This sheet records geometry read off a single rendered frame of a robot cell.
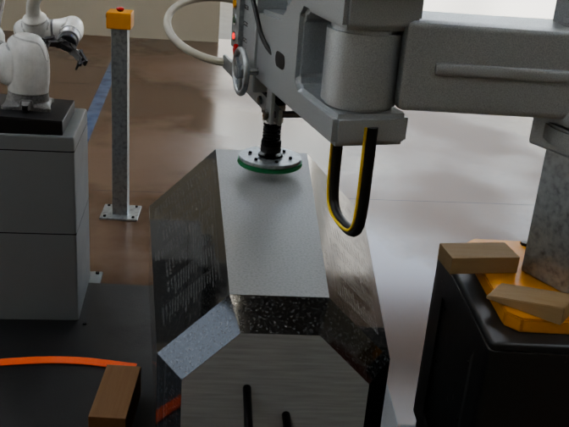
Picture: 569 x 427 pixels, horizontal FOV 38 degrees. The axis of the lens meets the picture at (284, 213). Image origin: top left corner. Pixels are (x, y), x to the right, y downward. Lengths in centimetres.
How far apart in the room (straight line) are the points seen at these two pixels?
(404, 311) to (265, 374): 180
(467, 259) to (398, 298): 154
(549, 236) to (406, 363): 121
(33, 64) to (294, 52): 131
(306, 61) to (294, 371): 81
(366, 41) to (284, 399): 88
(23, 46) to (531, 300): 205
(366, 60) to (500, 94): 34
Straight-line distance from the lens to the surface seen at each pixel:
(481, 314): 222
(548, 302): 217
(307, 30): 220
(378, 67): 198
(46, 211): 329
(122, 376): 292
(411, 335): 355
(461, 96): 204
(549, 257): 233
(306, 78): 222
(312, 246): 226
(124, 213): 448
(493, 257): 234
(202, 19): 916
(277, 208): 249
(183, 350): 202
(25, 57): 325
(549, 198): 230
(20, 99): 329
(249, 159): 273
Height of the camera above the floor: 176
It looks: 23 degrees down
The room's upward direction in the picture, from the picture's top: 5 degrees clockwise
